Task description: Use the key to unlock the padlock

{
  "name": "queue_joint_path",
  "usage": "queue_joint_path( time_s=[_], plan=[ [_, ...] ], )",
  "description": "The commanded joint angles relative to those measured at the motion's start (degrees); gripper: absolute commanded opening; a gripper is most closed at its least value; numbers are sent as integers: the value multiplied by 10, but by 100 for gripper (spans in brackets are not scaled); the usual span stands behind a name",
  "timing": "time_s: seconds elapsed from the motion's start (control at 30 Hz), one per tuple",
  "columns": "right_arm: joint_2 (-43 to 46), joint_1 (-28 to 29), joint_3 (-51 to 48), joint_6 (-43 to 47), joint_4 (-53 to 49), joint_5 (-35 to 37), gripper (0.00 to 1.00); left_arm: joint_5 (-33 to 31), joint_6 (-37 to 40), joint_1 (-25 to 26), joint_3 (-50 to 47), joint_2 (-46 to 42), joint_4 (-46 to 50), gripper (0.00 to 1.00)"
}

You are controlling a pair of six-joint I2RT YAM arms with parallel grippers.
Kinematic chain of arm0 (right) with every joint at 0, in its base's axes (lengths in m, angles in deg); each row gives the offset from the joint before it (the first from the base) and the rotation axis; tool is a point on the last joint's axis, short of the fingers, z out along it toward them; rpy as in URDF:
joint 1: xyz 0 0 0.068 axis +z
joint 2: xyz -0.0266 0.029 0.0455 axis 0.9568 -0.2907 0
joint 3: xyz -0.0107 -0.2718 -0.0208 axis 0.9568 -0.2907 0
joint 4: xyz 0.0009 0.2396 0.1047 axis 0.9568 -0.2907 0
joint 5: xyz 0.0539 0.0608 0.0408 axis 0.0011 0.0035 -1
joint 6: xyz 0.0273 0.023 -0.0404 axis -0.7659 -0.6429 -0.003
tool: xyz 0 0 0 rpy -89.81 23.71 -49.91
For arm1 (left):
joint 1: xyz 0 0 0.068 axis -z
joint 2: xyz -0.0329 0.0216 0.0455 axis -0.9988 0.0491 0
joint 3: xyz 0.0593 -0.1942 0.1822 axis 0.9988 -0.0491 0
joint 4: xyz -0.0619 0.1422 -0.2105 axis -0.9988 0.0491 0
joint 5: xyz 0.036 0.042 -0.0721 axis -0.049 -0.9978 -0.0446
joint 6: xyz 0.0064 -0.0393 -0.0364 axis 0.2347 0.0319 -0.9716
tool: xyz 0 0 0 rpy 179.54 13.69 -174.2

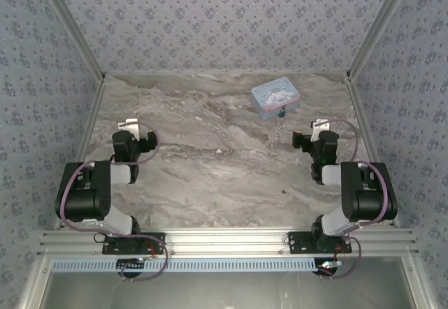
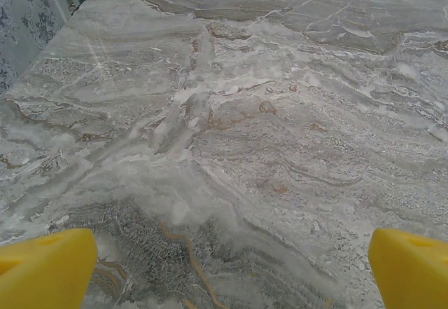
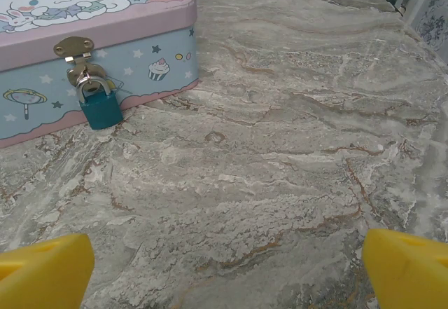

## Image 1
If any aluminium frame post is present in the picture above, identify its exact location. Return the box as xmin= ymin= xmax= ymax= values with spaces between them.
xmin=345 ymin=0 xmax=418 ymax=81
xmin=34 ymin=0 xmax=106 ymax=81

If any aluminium front rail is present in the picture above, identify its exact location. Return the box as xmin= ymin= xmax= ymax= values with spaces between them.
xmin=37 ymin=227 xmax=419 ymax=256

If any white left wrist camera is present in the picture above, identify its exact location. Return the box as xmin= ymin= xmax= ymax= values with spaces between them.
xmin=118 ymin=118 xmax=141 ymax=142

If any thin red wire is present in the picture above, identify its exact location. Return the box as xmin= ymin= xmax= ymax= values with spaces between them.
xmin=145 ymin=242 xmax=163 ymax=258
xmin=333 ymin=244 xmax=348 ymax=264

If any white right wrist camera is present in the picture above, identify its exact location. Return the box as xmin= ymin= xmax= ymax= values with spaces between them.
xmin=311 ymin=118 xmax=330 ymax=142

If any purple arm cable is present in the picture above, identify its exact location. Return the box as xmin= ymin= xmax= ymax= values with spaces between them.
xmin=317 ymin=119 xmax=391 ymax=281
xmin=59 ymin=121 xmax=170 ymax=282

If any grey metal sheet panel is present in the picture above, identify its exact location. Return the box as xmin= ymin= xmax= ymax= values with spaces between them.
xmin=41 ymin=256 xmax=419 ymax=309

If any light blue cartoon tin box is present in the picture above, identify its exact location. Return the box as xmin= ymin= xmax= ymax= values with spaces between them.
xmin=250 ymin=76 xmax=302 ymax=121

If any small black controller board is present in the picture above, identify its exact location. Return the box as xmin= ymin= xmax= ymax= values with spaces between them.
xmin=316 ymin=259 xmax=343 ymax=275
xmin=116 ymin=258 xmax=146 ymax=273

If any slotted light blue cable duct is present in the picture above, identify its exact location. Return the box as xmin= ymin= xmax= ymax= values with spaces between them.
xmin=51 ymin=257 xmax=318 ymax=274

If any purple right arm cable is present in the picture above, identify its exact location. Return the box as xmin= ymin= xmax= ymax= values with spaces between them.
xmin=317 ymin=119 xmax=391 ymax=281

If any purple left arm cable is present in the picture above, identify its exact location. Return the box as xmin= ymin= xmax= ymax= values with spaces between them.
xmin=59 ymin=121 xmax=170 ymax=282

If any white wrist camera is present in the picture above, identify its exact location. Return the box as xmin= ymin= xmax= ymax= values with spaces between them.
xmin=118 ymin=118 xmax=141 ymax=142
xmin=311 ymin=118 xmax=330 ymax=142

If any aluminium table side rail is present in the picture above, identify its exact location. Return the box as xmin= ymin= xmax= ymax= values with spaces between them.
xmin=55 ymin=74 xmax=106 ymax=230
xmin=344 ymin=73 xmax=400 ymax=228

